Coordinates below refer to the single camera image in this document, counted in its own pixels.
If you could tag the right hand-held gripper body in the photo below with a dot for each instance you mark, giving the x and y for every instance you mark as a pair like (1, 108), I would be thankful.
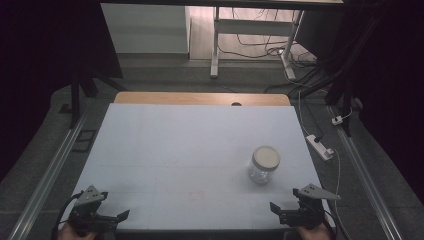
(308, 215)

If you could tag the black rectangular frame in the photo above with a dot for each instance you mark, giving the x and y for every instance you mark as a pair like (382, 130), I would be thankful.
(84, 140)

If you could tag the small white adapter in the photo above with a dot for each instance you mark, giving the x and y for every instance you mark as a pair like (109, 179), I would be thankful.
(337, 120)

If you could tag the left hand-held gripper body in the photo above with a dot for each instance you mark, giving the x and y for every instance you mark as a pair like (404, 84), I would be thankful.
(87, 213)

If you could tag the white panel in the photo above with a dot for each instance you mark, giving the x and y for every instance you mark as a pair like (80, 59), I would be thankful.
(146, 30)

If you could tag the white desk frame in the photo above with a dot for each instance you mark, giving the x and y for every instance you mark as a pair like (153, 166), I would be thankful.
(253, 26)

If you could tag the person's right hand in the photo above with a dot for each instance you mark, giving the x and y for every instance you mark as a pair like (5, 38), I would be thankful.
(316, 234)

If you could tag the cream round jar lid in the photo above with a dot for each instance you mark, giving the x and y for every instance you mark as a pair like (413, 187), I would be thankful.
(266, 158)

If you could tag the person's left hand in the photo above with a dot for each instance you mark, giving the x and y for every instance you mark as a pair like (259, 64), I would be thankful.
(68, 234)

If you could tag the clear glass jar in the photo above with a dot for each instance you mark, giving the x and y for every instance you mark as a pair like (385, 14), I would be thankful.
(260, 176)

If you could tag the aluminium rail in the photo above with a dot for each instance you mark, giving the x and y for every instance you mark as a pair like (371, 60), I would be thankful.
(366, 180)
(50, 176)

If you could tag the black metal stand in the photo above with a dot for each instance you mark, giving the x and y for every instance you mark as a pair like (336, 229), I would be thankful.
(346, 83)
(76, 96)

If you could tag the white power strip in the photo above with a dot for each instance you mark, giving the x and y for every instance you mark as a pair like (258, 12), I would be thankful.
(319, 146)

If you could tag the wooden table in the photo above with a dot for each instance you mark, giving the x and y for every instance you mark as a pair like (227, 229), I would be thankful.
(186, 98)

